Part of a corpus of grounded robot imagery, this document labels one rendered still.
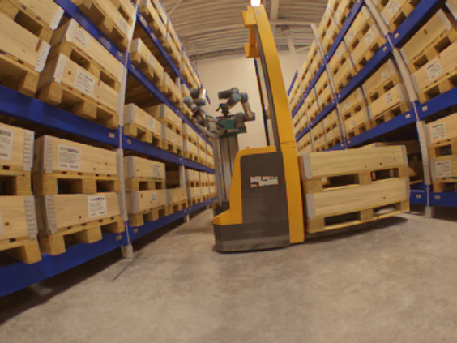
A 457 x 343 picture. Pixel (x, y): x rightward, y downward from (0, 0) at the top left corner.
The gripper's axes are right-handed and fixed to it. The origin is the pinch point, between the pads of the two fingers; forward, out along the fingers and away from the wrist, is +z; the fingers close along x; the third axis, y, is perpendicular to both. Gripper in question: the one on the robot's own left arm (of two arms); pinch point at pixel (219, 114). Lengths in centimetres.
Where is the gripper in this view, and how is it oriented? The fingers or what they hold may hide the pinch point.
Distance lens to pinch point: 228.4
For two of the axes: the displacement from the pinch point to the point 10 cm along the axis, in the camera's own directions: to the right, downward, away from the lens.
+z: -6.0, 3.8, 7.0
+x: -2.7, -9.2, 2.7
